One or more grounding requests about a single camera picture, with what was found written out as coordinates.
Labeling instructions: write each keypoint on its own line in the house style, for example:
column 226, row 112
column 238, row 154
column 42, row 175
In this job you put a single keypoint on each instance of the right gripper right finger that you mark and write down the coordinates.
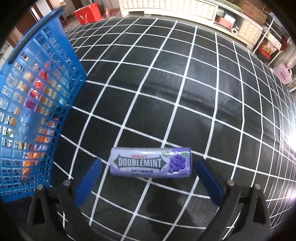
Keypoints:
column 253, row 222

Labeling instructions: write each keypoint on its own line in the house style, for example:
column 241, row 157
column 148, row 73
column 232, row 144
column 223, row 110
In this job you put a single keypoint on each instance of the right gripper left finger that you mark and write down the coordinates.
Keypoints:
column 43, row 220

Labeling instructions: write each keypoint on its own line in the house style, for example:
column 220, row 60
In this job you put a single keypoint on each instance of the purple doublemint gum pack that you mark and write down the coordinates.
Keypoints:
column 151, row 162

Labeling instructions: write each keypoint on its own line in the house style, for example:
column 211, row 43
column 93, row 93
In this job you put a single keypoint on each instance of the blue plastic basket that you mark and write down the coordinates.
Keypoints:
column 40, row 81

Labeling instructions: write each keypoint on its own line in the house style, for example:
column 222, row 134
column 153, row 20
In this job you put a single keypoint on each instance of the pink gift bag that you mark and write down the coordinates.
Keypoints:
column 283, row 73

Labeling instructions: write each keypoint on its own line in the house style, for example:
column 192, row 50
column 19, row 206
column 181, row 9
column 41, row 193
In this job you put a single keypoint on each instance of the black white grid tablecloth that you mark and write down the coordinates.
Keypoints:
column 161, row 83

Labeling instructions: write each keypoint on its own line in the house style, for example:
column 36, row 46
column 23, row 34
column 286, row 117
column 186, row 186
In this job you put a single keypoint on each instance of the white metal shelf rack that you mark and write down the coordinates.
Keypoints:
column 273, row 40

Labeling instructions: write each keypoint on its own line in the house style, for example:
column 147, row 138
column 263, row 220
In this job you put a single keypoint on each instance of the white tv cabinet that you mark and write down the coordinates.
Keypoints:
column 220, row 15

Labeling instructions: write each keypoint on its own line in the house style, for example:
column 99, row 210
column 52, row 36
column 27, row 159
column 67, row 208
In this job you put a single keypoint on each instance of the cardboard box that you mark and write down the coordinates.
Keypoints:
column 252, row 11

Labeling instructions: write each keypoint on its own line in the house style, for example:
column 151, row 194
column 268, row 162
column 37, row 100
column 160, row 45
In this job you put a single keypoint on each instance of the red gift bag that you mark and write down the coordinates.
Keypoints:
column 88, row 14

